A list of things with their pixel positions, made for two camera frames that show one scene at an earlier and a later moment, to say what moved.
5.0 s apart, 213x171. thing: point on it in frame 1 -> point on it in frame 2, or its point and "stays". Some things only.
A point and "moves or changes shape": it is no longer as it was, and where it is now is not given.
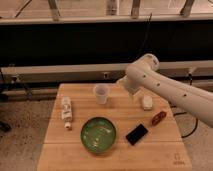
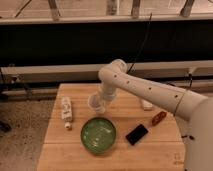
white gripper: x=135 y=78 -> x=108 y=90
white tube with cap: x=66 y=113 stays
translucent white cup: x=101 y=91 moves or changes shape
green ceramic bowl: x=98 y=133 stays
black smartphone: x=137 y=134 stays
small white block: x=147 y=102 stays
